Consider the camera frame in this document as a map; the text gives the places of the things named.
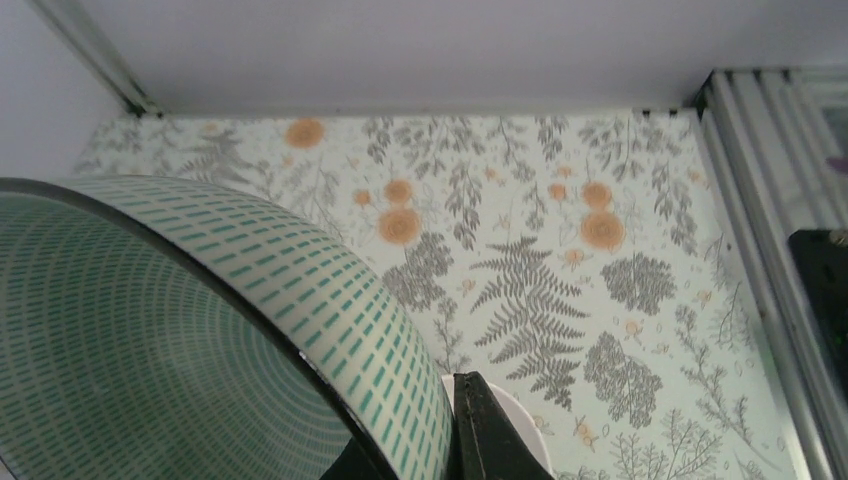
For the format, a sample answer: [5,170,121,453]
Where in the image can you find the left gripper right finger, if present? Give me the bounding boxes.
[447,370,554,480]

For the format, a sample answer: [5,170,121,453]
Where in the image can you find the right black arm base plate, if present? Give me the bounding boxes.
[788,229,847,395]

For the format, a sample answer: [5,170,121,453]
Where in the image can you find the pale green bowl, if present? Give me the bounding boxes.
[1,176,457,479]

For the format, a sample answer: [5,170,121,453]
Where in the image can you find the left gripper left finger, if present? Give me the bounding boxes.
[321,438,383,480]

